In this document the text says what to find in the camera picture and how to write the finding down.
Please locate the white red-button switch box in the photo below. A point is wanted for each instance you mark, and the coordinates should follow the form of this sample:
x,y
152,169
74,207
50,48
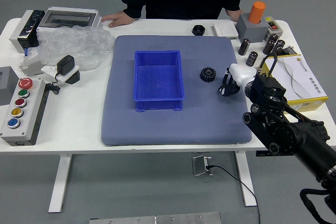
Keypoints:
x,y
274,28

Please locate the white wall switch plate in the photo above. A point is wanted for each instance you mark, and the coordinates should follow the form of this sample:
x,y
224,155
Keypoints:
x,y
225,30

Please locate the orange cylinder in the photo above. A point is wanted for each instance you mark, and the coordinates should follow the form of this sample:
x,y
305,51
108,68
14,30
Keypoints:
x,y
257,11

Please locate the grey-blue padded mat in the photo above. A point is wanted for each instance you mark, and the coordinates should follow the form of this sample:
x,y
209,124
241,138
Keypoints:
x,y
210,119

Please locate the dark brown capacitor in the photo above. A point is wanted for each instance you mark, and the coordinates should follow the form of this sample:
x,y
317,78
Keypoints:
x,y
244,47
270,42
252,58
278,48

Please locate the black table control panel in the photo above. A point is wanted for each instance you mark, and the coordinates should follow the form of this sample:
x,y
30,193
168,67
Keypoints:
x,y
262,153

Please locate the big black gear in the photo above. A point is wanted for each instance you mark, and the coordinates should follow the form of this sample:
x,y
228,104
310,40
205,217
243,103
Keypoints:
x,y
207,75

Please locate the yellow push button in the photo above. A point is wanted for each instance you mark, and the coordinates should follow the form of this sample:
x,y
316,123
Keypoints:
x,y
17,112

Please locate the blue plastic box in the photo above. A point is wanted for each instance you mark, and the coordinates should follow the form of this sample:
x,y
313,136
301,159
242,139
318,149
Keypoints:
x,y
158,82

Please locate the person's left hand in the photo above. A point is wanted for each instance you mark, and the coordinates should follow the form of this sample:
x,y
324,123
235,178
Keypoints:
x,y
235,14

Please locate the silver device under table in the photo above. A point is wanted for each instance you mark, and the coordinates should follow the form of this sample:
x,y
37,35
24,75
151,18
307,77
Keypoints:
x,y
200,165

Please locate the white socket plate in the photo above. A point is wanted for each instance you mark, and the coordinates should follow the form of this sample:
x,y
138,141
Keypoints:
x,y
50,70

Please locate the black power adapter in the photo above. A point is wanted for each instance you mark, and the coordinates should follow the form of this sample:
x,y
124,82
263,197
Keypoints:
x,y
65,64

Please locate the yellow white carton box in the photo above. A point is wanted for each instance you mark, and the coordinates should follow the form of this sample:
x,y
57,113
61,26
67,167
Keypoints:
x,y
309,77

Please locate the grey square box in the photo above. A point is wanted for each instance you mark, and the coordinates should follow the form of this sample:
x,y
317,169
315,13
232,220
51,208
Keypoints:
x,y
8,93

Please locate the red mushroom stop button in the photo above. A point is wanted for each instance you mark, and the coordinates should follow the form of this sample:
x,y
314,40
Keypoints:
x,y
25,83

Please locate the silver metal plate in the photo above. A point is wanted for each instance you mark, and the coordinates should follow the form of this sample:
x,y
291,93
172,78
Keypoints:
x,y
155,219

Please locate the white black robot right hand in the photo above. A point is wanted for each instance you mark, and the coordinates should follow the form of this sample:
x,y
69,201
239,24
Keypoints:
x,y
242,73

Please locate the small black labelled component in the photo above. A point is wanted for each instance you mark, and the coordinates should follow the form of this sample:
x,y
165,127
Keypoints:
x,y
290,50

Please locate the person's right hand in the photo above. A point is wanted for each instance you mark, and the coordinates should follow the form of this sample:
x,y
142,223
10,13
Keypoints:
x,y
120,19

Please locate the white black-lid enclosure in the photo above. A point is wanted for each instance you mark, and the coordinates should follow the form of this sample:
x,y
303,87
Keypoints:
x,y
23,32

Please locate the white clear-lid distribution box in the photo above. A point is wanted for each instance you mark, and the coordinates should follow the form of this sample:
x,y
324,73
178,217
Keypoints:
x,y
68,19

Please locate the red flat push button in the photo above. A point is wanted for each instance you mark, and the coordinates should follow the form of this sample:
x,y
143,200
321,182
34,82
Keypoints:
x,y
20,102

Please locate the small black gear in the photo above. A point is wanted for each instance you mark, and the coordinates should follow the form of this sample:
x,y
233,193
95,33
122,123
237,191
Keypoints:
x,y
222,87

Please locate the white table leg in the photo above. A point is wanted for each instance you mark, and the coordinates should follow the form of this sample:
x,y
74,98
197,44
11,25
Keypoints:
x,y
246,182
59,184

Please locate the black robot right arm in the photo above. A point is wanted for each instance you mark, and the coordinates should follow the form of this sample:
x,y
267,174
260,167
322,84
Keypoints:
x,y
288,132

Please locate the grey push-button control box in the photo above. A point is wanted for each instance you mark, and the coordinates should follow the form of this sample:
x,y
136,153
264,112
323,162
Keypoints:
x,y
25,129

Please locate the blue push button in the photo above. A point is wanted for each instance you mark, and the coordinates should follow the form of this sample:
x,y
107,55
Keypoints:
x,y
13,123

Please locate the clear plastic bag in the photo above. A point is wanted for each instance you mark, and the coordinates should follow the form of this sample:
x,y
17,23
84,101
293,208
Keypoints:
x,y
73,43

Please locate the green push button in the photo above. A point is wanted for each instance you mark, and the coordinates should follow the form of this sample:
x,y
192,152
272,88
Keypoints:
x,y
23,93

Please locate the small blue part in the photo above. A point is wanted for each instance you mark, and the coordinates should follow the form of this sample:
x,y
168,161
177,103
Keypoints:
x,y
26,52

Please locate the grey block holder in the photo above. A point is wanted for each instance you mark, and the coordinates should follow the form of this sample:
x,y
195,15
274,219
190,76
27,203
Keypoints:
x,y
249,32

